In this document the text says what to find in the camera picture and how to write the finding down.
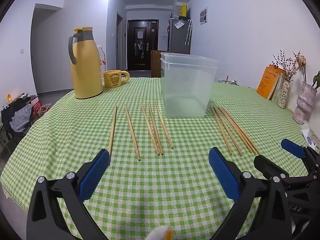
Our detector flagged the wooden chopstick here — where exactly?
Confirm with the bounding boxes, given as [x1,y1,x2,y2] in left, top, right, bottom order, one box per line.
[107,106,118,154]
[223,108,260,154]
[213,107,242,156]
[140,103,161,155]
[155,101,174,149]
[148,103,164,155]
[124,105,141,161]
[211,106,232,155]
[219,107,257,153]

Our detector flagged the white gloved hand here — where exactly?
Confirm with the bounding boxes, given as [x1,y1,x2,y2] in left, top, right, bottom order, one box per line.
[145,225,174,240]

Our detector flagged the green checkered tablecloth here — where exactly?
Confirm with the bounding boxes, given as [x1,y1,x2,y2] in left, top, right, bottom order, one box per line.
[0,76,318,240]

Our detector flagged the pink spiral vase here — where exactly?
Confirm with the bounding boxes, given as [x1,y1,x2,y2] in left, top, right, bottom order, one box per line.
[292,55,318,125]

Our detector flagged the orange books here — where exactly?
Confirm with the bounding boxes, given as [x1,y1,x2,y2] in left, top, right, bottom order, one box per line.
[256,64,285,100]

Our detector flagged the floral vase with twigs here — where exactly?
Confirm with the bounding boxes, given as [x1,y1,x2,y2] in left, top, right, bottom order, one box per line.
[272,50,298,109]

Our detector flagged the red basket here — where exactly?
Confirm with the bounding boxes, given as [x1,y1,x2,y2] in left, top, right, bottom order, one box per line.
[32,100,52,120]

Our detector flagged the black folding chair with clothes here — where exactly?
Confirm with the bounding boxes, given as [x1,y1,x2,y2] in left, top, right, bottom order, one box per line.
[1,94,39,145]

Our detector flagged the yellow bear mug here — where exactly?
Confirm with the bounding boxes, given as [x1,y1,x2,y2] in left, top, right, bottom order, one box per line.
[103,70,130,88]

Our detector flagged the clear plastic container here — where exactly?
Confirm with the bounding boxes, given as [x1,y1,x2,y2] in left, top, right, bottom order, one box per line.
[160,53,218,119]

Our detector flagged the clear plastic water bottle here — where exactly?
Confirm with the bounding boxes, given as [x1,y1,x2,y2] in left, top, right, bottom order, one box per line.
[97,45,107,79]

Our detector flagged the yellow thermos jug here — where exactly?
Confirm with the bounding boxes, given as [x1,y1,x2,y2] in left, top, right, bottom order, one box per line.
[68,27,103,99]

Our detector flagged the brown wooden chair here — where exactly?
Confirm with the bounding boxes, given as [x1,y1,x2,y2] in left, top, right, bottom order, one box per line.
[151,50,168,77]

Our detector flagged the grey refrigerator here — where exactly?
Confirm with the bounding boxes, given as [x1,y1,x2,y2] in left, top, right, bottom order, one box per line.
[168,16,191,54]

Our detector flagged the dark entrance door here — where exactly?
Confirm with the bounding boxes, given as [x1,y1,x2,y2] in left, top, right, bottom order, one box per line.
[127,19,159,71]

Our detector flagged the yellow box on fridge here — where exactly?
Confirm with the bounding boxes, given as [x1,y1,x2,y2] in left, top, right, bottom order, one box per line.
[179,4,187,17]

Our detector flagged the wall electrical panel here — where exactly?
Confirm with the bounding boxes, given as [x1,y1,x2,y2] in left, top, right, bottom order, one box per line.
[200,7,208,24]

